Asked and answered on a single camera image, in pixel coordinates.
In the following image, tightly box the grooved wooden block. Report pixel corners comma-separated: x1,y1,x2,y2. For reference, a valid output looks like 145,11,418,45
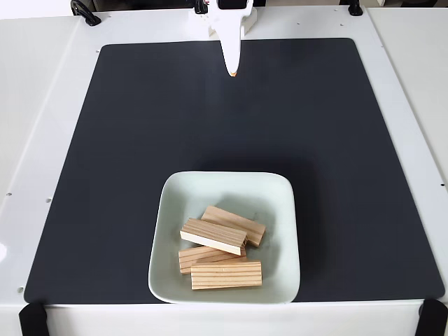
178,245,247,276
179,217,249,256
200,205,267,249

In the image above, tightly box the wooden block printed three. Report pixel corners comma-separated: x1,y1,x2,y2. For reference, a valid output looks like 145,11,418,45
190,260,263,291

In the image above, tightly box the pale green square plate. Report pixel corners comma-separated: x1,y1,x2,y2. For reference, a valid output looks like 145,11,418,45
147,170,302,305

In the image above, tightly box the black rubber mat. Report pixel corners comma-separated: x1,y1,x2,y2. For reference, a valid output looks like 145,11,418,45
23,37,446,305

